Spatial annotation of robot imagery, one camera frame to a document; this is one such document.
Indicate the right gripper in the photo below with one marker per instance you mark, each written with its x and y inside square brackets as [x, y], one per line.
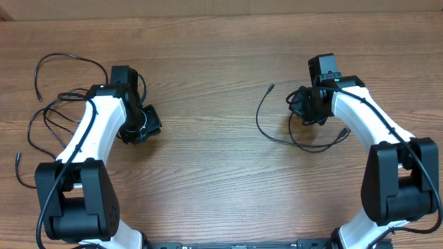
[297, 108]

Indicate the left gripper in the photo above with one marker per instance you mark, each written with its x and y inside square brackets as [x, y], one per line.
[154, 126]

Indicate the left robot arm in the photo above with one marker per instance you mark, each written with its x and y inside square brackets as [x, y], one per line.
[76, 197]

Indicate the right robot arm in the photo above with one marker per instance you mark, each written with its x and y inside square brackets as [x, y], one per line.
[400, 185]

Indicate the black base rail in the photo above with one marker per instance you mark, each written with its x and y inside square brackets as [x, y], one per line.
[299, 244]

